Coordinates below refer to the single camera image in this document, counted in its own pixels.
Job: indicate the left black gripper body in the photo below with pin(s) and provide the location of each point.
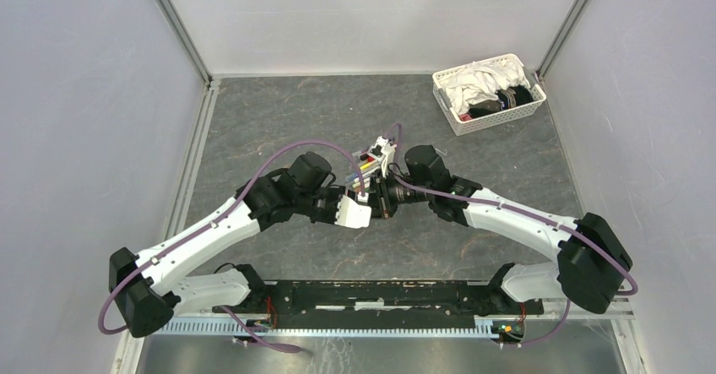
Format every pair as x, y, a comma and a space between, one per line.
324, 203

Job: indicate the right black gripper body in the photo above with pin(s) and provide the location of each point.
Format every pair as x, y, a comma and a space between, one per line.
391, 192

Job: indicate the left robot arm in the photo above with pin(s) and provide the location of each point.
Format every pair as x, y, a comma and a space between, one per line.
154, 285

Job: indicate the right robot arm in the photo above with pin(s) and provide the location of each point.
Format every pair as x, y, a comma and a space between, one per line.
587, 264

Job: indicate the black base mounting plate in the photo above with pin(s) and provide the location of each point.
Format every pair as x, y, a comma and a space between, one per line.
387, 304

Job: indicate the white cloth in basket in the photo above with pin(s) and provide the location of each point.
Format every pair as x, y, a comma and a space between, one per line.
480, 81

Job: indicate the black cloth in basket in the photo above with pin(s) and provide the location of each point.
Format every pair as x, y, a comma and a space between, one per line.
505, 99

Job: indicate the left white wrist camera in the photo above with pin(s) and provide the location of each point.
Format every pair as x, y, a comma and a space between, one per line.
353, 211

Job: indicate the white slotted cable duct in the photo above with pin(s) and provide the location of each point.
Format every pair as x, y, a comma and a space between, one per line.
226, 326

